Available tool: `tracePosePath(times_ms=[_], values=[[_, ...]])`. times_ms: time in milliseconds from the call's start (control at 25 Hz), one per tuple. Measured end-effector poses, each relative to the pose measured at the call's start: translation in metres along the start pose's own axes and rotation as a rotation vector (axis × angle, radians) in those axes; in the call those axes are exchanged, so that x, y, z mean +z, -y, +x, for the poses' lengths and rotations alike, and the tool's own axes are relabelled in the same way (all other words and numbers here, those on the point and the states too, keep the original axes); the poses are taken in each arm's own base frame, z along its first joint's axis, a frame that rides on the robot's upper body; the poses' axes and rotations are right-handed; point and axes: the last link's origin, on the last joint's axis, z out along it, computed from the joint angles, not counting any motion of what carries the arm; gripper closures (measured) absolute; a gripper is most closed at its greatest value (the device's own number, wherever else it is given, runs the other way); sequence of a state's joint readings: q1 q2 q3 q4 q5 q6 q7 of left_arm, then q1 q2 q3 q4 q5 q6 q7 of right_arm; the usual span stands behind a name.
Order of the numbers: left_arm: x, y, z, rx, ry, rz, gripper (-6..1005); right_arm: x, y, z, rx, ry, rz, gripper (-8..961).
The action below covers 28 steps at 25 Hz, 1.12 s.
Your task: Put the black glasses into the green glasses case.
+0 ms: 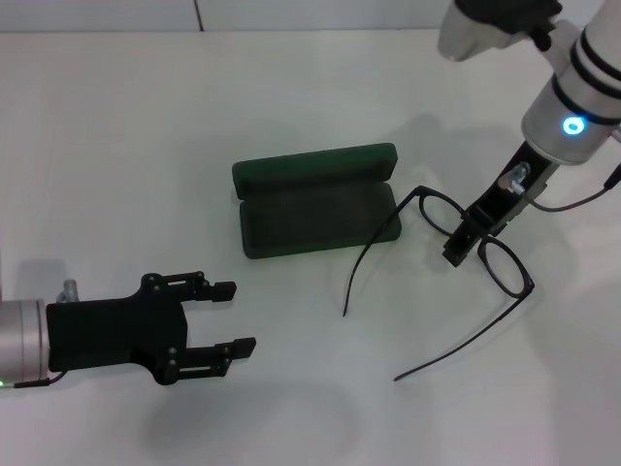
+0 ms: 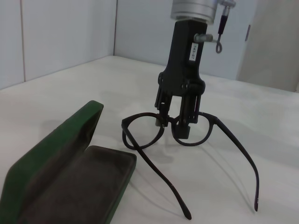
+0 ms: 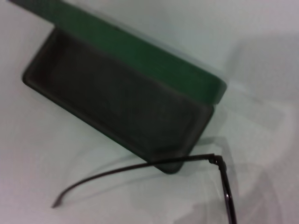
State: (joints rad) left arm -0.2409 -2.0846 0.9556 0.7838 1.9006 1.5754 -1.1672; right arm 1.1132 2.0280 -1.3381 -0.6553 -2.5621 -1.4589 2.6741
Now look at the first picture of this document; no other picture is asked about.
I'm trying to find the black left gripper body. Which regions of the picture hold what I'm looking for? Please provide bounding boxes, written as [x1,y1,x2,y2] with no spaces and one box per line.
[46,273,190,387]

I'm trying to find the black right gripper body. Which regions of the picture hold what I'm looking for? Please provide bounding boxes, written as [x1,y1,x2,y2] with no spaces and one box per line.
[464,141,560,240]

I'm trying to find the black glasses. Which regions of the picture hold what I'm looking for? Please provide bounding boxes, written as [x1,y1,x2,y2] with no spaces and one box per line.
[342,185,537,383]

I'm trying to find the green glasses case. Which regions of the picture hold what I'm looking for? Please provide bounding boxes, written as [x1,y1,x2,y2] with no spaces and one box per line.
[231,142,403,261]

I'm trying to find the right gripper plug with cable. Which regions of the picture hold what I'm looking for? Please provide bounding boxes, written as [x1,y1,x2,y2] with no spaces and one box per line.
[498,162,621,214]

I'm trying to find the gripper plug with cable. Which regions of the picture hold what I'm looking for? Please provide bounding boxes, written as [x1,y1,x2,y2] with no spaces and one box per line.
[0,278,82,391]
[498,162,621,214]

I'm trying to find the left gripper plug with cable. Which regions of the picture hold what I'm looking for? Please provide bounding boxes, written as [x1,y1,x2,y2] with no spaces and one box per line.
[0,278,82,391]

